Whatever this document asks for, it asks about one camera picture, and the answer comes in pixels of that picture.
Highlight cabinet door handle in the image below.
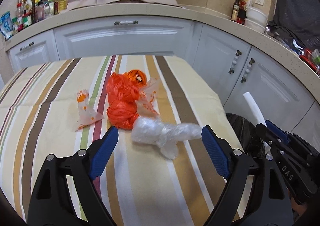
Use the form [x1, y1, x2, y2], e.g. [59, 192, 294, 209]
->
[240, 58, 255, 84]
[228, 50, 242, 74]

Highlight white paper strip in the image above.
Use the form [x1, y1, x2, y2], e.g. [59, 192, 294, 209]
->
[242, 92, 268, 153]

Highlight drawer handle center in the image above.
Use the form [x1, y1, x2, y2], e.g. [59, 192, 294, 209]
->
[114, 20, 139, 26]

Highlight clear plastic bag wad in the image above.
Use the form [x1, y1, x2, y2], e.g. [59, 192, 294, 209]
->
[131, 117, 202, 160]

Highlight cabinet door handle right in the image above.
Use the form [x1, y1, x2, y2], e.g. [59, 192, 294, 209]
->
[240, 58, 255, 84]

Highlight blue white bag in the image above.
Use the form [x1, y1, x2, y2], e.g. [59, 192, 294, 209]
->
[0, 11, 13, 41]

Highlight red black tool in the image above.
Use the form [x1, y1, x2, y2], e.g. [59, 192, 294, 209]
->
[299, 48, 320, 75]

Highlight stacked white bowls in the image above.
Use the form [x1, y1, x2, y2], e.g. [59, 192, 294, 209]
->
[245, 6, 267, 33]

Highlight dark hanging cloth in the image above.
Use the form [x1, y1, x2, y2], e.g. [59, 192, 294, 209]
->
[267, 0, 319, 51]

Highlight drawer handle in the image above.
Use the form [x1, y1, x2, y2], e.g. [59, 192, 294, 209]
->
[19, 42, 34, 52]
[114, 20, 139, 26]

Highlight dark sauce bottle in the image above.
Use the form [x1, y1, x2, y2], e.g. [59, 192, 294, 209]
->
[231, 0, 240, 22]

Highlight drawer handle left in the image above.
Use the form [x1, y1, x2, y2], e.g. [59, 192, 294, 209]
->
[19, 42, 34, 52]

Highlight white spice rack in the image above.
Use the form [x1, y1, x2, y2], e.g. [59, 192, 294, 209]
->
[17, 0, 47, 28]

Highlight black trash bin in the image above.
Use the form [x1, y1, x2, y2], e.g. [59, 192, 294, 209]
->
[226, 113, 265, 158]

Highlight striped tablecloth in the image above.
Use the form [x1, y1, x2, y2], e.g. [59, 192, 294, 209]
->
[1, 55, 241, 225]

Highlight wall power socket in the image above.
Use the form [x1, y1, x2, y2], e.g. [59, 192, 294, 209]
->
[255, 0, 265, 6]

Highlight clear orange printed wrapper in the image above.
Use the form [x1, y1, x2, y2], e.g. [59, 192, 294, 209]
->
[76, 89, 104, 131]

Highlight cabinet door handle left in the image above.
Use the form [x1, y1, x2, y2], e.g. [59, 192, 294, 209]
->
[228, 50, 242, 74]

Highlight orange bag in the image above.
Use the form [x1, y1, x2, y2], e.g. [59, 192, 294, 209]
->
[106, 69, 147, 130]

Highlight beige stove cover cloth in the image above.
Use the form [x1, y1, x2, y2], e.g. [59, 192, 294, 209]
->
[66, 0, 181, 11]

